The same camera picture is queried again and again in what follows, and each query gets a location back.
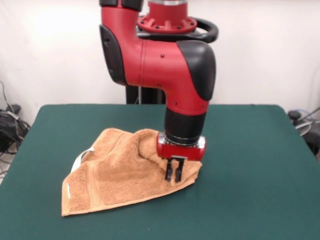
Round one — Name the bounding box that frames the black cable tangle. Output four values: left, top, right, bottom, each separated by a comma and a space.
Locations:
0, 79, 31, 176

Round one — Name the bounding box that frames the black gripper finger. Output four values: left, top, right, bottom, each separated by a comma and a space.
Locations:
164, 158, 175, 181
174, 158, 186, 183

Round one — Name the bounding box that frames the tan terry towel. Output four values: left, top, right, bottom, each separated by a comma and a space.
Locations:
60, 127, 204, 218

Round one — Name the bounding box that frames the black rounded floor base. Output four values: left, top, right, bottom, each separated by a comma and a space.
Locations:
306, 129, 320, 157

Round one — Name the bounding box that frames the black robot pedestal with handle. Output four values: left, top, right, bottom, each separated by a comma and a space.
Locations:
124, 17, 220, 105

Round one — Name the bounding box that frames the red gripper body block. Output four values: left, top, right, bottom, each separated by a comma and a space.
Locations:
156, 133, 208, 162

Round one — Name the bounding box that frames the dark green table cloth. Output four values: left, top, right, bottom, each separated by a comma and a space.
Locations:
0, 103, 320, 240

